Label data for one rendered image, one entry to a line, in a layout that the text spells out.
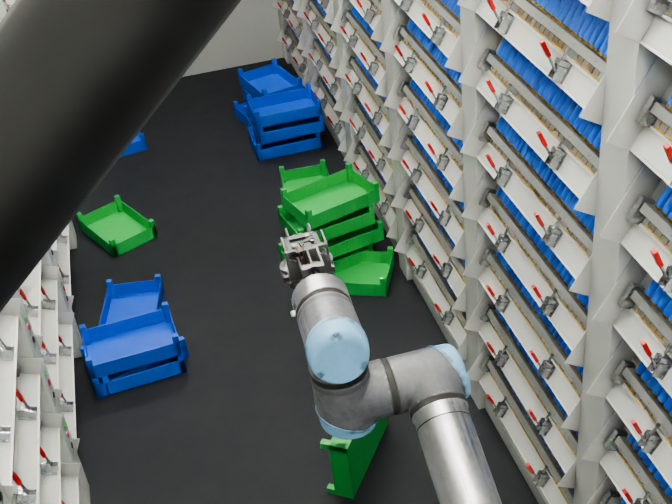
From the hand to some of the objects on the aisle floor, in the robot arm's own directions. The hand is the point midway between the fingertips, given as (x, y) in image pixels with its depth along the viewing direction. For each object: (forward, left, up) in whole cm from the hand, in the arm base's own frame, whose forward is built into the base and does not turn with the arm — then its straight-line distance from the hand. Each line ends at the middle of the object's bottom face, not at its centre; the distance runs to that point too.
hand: (298, 242), depth 167 cm
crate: (-9, -55, -112) cm, 125 cm away
